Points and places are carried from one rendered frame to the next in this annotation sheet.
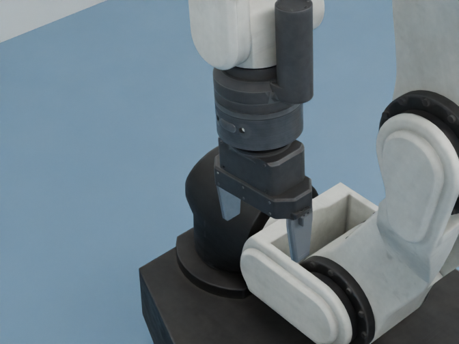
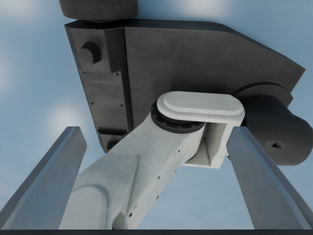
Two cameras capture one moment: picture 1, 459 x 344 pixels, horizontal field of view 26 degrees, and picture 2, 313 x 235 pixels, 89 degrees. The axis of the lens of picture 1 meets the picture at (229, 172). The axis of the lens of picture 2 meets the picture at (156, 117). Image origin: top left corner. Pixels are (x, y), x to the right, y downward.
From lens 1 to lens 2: 1.00 m
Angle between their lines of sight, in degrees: 39
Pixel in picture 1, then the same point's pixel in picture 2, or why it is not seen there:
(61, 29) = not seen: outside the picture
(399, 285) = (131, 141)
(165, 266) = (289, 80)
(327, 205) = (214, 156)
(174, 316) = (263, 58)
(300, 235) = (36, 182)
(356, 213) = (202, 157)
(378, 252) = (148, 154)
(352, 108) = not seen: hidden behind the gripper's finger
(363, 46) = not seen: hidden behind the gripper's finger
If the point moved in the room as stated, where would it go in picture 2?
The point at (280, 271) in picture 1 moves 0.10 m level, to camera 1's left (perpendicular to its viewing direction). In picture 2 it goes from (210, 111) to (255, 82)
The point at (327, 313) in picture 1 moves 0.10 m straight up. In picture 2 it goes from (169, 105) to (167, 137)
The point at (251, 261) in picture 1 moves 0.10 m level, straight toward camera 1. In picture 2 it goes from (234, 107) to (208, 77)
